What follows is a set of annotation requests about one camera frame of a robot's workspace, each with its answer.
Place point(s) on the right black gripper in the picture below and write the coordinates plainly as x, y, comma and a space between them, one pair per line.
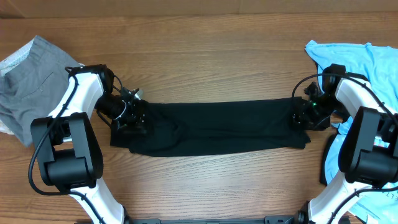
319, 125

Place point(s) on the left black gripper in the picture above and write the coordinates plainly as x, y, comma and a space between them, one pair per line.
135, 118

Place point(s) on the black t-shirt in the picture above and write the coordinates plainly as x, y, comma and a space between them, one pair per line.
203, 129

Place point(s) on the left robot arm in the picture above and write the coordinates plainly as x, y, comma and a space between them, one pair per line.
67, 159

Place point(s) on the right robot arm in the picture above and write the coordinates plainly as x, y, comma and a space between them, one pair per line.
367, 160

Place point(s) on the light blue printed t-shirt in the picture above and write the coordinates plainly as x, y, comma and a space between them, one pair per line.
379, 66

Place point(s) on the grey folded shorts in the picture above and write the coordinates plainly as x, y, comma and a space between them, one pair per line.
28, 93

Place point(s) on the white folded garment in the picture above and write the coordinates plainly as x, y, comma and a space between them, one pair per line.
6, 62

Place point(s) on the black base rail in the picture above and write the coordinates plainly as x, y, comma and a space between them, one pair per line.
277, 219

